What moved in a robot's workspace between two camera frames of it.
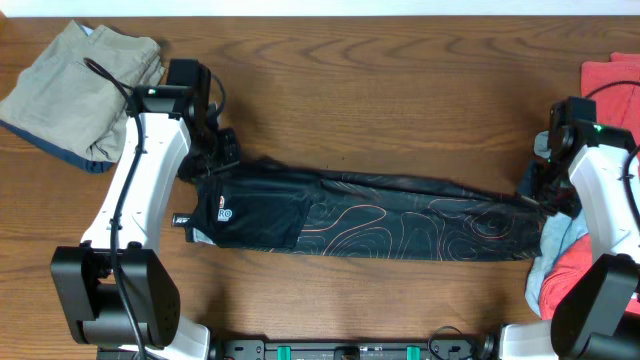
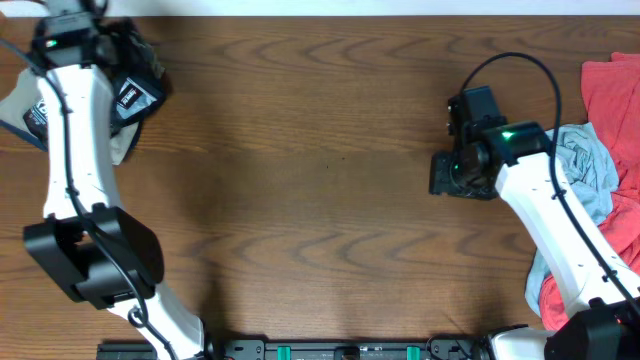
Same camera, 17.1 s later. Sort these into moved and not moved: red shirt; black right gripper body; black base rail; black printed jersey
Moved: black right gripper body; black printed jersey
Not moved: red shirt; black base rail
